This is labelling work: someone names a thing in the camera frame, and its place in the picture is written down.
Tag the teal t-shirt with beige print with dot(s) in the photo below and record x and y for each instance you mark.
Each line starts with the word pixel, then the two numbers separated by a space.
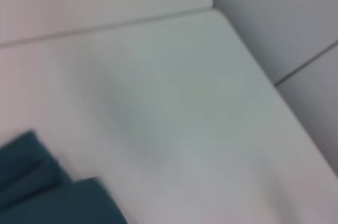
pixel 39 189

